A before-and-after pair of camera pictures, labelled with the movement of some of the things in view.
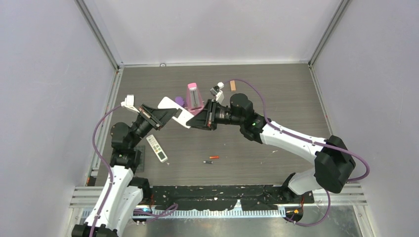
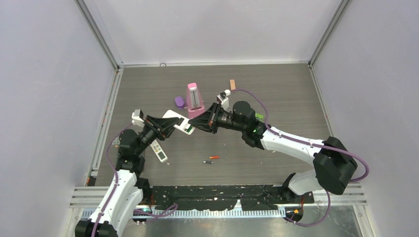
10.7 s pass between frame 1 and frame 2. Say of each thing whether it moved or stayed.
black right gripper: stayed
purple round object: stayed
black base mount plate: stayed
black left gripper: moved
